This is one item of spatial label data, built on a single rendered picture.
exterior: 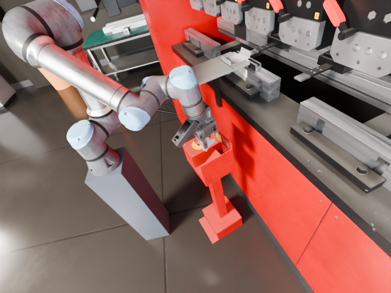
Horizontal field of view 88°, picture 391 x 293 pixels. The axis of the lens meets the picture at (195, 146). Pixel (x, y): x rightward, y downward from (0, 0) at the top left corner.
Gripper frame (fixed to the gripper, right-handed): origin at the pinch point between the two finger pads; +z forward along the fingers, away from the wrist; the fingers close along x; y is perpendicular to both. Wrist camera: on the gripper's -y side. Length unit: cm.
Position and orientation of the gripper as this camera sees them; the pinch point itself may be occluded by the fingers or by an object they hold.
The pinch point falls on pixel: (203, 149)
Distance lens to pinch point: 84.4
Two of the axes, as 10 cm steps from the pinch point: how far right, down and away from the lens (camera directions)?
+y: 8.4, -5.2, 1.4
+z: 2.7, 6.3, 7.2
